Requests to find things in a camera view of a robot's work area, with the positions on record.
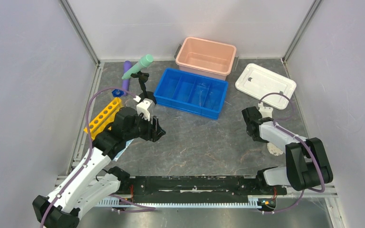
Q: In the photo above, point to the green foam cylinder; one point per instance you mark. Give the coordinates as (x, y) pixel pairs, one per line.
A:
(142, 63)

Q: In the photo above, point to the white round disc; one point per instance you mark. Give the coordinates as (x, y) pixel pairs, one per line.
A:
(274, 150)

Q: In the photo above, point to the yellow test tube rack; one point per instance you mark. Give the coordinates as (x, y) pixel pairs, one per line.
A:
(105, 117)

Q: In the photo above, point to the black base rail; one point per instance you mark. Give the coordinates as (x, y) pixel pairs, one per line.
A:
(196, 189)

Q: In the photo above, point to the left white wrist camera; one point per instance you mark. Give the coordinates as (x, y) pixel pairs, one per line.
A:
(144, 107)

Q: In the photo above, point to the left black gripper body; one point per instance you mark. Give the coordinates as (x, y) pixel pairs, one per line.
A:
(142, 128)

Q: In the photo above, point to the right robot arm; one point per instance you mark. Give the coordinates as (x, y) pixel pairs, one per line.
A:
(307, 165)

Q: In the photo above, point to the blue face mask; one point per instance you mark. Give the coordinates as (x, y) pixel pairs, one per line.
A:
(123, 150)

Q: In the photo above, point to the blue divided plastic tray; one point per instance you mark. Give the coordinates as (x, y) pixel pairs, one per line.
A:
(192, 93)

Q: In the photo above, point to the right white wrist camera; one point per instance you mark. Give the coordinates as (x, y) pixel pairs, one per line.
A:
(265, 111)

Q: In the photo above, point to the blue funnel with stem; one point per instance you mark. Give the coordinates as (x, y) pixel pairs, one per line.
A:
(118, 93)

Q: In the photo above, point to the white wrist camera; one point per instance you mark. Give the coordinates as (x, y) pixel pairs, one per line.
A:
(265, 111)
(144, 107)

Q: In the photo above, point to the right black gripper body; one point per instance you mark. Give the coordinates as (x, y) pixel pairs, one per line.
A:
(255, 138)

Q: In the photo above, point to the white plastic lid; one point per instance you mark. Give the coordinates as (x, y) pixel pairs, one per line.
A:
(267, 85)

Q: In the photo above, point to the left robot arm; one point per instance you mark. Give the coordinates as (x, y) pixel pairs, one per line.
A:
(66, 205)

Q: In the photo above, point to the pink plastic bin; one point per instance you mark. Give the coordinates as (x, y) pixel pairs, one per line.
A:
(205, 57)

